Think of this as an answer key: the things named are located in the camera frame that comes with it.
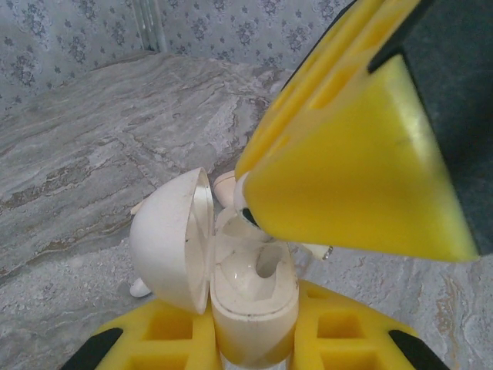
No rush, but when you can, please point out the white earbud charging case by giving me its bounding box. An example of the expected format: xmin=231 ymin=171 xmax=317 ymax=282
xmin=129 ymin=166 xmax=301 ymax=366

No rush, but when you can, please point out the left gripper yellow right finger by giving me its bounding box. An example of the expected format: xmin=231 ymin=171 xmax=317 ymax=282
xmin=288 ymin=279 xmax=451 ymax=370

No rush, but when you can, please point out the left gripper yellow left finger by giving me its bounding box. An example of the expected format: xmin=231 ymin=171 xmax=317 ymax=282
xmin=63 ymin=298 xmax=224 ymax=370

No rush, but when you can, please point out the aluminium frame post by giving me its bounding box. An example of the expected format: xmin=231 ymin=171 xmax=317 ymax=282
xmin=132 ymin=0 xmax=167 ymax=53

